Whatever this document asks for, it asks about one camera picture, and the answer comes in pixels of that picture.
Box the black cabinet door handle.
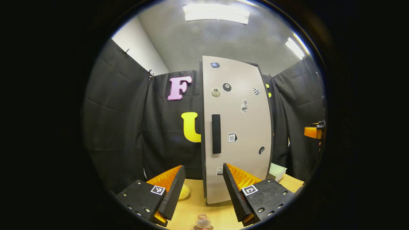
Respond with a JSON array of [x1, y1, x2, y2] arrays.
[[212, 114, 221, 155]]

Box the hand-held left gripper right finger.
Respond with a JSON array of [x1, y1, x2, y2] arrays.
[[222, 163, 296, 227]]

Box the clear bottle with brown liquid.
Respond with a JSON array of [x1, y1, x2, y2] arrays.
[[196, 214, 212, 230]]

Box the black backdrop cloth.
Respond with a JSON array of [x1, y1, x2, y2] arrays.
[[82, 38, 326, 194]]

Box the dark grey cabinet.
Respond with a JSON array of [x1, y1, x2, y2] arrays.
[[200, 61, 274, 198]]

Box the green book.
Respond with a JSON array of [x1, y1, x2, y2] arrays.
[[268, 163, 287, 179]]

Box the long ceiling light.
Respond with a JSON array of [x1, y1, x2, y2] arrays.
[[183, 3, 250, 25]]

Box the yellow round bun toy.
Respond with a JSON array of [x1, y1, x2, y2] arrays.
[[178, 184, 191, 200]]

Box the grey cabinet door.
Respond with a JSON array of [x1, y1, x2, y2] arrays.
[[202, 56, 273, 205]]

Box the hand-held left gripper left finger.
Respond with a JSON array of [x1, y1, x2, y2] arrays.
[[116, 165, 186, 227]]

